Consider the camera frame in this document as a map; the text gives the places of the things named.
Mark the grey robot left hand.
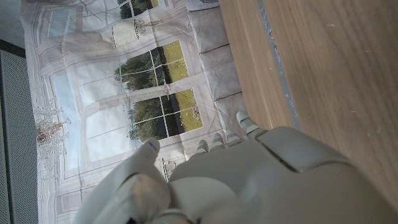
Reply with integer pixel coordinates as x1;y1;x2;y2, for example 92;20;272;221
72;111;398;224

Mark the printed window backdrop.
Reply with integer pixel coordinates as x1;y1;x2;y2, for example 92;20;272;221
20;0;249;224

